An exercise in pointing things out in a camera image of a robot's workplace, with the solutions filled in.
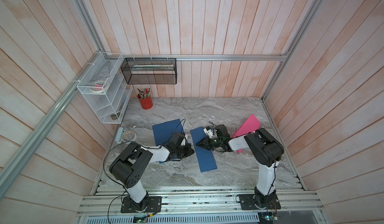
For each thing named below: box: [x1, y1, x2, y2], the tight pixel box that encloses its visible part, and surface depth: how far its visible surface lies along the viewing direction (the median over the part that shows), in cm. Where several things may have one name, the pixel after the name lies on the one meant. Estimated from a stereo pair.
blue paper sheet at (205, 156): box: [190, 126, 218, 173], surface depth 92 cm
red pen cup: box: [135, 85, 153, 110], surface depth 112 cm
